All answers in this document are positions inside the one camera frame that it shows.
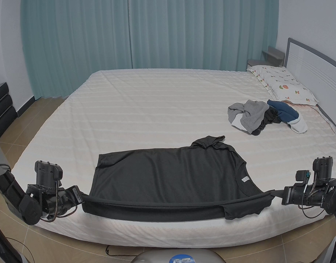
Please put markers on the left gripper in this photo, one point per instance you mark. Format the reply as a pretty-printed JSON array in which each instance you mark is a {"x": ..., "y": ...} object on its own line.
[{"x": 73, "y": 196}]

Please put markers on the white printed pillow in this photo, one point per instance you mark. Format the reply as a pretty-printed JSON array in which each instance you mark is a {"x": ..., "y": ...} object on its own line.
[{"x": 284, "y": 82}]

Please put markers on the black chest of drawers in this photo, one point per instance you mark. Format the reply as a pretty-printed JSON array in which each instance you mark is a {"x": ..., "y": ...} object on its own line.
[{"x": 2, "y": 105}]

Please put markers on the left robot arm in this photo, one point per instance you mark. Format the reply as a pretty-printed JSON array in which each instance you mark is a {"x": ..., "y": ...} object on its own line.
[{"x": 31, "y": 201}]

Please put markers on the bed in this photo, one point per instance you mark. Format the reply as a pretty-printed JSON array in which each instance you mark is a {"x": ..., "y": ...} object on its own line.
[{"x": 146, "y": 100}]

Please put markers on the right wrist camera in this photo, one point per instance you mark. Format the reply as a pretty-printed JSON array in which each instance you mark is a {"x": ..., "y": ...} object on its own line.
[{"x": 302, "y": 176}]

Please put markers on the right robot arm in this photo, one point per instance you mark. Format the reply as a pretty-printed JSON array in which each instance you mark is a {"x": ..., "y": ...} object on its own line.
[{"x": 324, "y": 185}]

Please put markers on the black T-shirt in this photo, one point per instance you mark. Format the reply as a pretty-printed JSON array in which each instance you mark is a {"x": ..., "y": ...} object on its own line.
[{"x": 168, "y": 177}]

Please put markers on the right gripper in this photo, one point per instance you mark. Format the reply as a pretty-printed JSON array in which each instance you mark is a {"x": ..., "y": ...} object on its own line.
[{"x": 294, "y": 194}]

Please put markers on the grey bedside table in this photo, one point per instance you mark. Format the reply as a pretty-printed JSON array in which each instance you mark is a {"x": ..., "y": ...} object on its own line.
[{"x": 273, "y": 54}]

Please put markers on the pile of clothes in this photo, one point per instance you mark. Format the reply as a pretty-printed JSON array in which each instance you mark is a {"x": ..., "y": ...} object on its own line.
[{"x": 253, "y": 114}]

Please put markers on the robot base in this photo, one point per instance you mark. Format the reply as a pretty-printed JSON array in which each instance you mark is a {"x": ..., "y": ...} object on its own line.
[{"x": 174, "y": 257}]

